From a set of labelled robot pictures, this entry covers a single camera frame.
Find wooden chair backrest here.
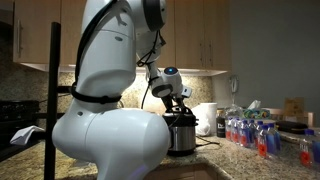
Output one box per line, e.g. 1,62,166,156
263,107,315,128

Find white crumpled cloth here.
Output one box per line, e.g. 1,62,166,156
9,125,45,147

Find silver rice cooker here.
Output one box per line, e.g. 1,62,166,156
165,123,198,157

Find light wood cabinet door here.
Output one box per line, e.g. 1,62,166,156
155,0,177,69
203,0,232,72
60,0,88,66
175,0,205,71
13,0,62,64

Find black strap around arm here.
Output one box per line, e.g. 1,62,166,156
69,83,123,105

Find blue red water bottle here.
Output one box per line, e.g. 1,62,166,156
239,119,251,148
225,116,233,141
299,129,315,168
255,120,265,148
231,117,241,144
267,123,281,153
248,118,258,146
257,124,269,154
312,131,320,165

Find colourful tissue box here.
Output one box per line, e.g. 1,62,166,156
241,99,272,120

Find black camera stand pole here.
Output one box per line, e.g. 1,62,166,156
33,21,66,180

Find black pouch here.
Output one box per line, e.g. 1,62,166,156
275,120,309,134

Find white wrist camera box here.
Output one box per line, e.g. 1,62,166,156
181,86,194,99

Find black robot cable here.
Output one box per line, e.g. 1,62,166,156
73,0,188,116

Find black rice cooker lid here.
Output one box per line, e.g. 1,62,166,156
162,105,198,128

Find small wall mounted fixture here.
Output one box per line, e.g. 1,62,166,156
228,74,240,105

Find black stereo camera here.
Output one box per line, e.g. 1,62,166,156
57,85,73,95

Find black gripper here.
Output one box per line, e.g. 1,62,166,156
161,94,188,114

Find black bottle white label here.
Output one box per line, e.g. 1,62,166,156
215,109,227,138

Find black cooker power cord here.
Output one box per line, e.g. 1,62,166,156
195,135,221,147

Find black stove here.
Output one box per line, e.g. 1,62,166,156
0,99,46,162

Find pale cutting board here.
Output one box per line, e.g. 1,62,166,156
141,94,168,114

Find brown paper box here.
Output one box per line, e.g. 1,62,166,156
283,97,305,118

